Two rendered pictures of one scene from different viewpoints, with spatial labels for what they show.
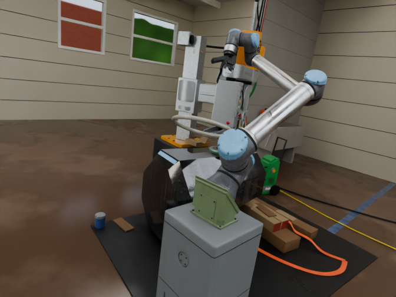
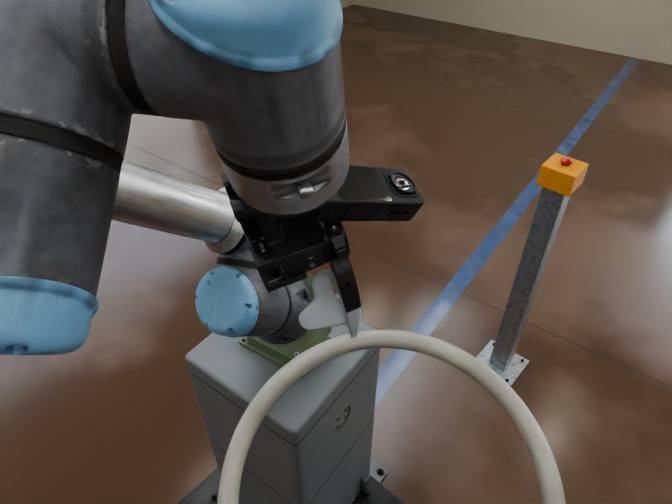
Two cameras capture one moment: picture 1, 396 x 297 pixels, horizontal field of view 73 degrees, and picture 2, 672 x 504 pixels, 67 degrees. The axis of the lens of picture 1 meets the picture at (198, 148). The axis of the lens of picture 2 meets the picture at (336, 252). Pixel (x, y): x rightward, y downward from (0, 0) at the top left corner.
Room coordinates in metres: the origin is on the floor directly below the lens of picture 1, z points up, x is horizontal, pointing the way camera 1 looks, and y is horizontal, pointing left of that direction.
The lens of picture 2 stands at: (2.27, -0.15, 1.96)
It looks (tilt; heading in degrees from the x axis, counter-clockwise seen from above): 40 degrees down; 171
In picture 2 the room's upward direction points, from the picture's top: straight up
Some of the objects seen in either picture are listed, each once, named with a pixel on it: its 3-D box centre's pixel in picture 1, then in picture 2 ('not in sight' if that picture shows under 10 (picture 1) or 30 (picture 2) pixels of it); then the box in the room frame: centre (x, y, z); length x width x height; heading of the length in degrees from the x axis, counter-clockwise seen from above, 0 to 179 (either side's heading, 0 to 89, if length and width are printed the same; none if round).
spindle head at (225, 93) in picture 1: (228, 104); not in sight; (2.65, -0.25, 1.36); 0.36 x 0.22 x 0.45; 162
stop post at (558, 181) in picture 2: not in sight; (527, 279); (0.90, 0.86, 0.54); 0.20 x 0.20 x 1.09; 39
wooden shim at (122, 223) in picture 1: (123, 224); not in sight; (2.45, 0.66, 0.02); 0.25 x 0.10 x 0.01; 49
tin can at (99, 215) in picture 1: (99, 220); not in sight; (2.37, 0.88, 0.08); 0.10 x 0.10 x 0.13
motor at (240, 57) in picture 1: (250, 50); not in sight; (3.20, -0.44, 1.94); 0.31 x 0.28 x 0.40; 72
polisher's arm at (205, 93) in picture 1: (205, 93); not in sight; (3.36, 0.00, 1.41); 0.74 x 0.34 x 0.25; 69
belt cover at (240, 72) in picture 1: (239, 75); not in sight; (2.91, -0.33, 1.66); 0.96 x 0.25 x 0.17; 162
